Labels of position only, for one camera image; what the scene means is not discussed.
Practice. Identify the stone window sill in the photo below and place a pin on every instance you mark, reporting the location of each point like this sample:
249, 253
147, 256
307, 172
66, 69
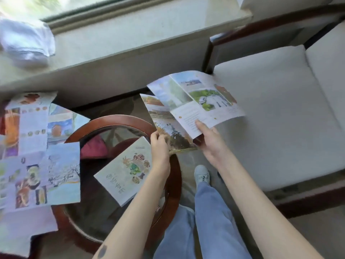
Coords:
129, 43

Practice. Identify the person's right hand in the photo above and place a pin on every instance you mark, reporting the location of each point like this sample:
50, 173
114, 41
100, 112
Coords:
214, 147

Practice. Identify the white illustrated cover book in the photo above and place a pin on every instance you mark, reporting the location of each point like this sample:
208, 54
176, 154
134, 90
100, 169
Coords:
122, 172

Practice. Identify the white sneaker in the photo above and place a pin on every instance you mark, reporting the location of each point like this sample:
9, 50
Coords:
202, 174

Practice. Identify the white folded cloth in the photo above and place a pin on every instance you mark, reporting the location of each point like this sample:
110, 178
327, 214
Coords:
25, 41

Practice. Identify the person's left forearm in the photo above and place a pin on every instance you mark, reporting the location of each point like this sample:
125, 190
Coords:
134, 215

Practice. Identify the person's right forearm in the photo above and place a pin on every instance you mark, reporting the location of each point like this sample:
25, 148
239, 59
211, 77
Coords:
258, 210

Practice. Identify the round wooden glass table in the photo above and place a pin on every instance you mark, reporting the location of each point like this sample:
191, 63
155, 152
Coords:
89, 213

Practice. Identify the page with blue drawing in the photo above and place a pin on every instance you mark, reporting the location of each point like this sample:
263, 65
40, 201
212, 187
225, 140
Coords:
60, 126

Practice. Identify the white back cushion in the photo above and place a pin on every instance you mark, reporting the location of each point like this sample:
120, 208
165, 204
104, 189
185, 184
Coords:
330, 67

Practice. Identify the person's left thumb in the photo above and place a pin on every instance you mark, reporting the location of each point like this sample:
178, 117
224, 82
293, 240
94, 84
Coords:
164, 140

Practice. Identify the page with orange pictures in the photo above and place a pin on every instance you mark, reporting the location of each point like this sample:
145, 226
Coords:
27, 126

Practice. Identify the person's left hand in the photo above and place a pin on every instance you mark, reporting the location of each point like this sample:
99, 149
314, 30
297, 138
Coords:
160, 156

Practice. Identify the white seat cushion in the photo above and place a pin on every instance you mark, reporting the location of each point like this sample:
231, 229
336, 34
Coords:
280, 113

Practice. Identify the person's right thumb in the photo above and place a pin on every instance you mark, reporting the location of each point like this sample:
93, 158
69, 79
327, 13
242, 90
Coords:
202, 127

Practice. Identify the picture booklet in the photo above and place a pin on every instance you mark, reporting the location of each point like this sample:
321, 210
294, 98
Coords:
188, 105

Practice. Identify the pink object under glass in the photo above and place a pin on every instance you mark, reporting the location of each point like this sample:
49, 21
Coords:
93, 148

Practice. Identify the dark wooden armchair frame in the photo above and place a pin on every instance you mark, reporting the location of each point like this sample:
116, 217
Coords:
269, 22

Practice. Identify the window frame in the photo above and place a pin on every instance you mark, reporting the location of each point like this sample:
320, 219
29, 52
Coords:
107, 9

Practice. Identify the open spread with snowy picture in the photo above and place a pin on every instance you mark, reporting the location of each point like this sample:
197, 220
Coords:
43, 178

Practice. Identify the plain white paper sheet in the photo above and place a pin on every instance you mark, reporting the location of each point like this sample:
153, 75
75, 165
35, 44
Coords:
24, 226

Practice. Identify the light blue jeans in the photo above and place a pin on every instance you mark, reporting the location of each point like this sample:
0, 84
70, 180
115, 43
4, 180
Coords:
215, 226

